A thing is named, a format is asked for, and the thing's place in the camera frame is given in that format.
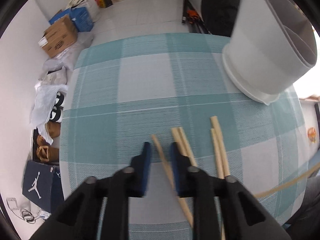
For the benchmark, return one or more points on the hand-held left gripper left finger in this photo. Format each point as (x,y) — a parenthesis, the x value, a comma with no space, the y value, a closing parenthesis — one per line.
(146,160)

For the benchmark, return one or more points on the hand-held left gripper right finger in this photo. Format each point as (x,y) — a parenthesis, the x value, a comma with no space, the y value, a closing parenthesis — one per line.
(175,165)

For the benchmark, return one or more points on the single wooden chopstick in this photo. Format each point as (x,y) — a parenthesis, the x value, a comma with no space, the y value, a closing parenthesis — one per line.
(287,183)
(160,150)

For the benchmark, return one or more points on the pile of wooden chopsticks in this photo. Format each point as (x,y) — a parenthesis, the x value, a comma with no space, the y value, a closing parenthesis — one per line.
(217,150)

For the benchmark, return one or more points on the white utensil holder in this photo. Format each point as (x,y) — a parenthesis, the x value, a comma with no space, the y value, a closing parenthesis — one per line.
(255,55)

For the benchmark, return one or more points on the teal checked tablecloth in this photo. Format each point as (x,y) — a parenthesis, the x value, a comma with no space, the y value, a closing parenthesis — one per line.
(140,80)

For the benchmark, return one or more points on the blue shoe box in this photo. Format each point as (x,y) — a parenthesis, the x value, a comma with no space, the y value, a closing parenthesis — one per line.
(57,192)

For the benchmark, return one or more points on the tan suede boot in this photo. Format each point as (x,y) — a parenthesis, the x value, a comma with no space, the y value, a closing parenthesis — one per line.
(53,129)

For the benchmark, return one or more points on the brown lace shoe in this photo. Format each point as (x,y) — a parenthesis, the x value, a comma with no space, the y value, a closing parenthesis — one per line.
(47,154)
(43,140)

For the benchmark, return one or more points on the black and white sneaker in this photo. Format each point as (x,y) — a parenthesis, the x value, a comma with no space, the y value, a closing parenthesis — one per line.
(56,115)
(60,100)

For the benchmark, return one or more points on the navy shoe box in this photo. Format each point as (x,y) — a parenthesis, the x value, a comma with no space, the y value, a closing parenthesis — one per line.
(37,180)

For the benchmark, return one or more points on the crumpled white plastic bag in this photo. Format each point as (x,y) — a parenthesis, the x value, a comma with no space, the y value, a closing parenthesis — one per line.
(41,102)

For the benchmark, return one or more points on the white labelled plastic parcel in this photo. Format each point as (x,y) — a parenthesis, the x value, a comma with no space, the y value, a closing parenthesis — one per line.
(56,77)

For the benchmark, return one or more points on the large grey plastic parcel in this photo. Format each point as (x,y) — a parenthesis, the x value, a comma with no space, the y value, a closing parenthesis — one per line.
(82,45)

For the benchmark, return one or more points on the small grey plastic parcel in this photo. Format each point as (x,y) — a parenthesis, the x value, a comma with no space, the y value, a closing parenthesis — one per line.
(53,65)

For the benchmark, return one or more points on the person's grey pants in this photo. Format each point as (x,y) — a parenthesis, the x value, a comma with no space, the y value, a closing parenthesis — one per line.
(307,200)

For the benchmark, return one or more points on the orange patterned object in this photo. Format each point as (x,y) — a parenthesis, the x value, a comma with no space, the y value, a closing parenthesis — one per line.
(312,135)

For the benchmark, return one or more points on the brown cardboard box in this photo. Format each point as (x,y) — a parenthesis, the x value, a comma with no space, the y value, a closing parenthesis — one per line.
(60,37)

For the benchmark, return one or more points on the orange tool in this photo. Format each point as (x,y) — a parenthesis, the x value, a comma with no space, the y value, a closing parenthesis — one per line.
(193,14)

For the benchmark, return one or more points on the blue cardboard box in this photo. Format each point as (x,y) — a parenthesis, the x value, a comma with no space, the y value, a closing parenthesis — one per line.
(82,18)

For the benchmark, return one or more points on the black backpack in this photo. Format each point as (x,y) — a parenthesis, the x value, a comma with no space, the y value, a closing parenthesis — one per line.
(220,10)

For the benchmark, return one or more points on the translucent white plastic bag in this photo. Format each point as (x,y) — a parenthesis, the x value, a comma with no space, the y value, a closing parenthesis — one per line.
(91,7)

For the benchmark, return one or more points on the black metal door frame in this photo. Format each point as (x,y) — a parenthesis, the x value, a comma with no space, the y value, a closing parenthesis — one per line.
(187,0)

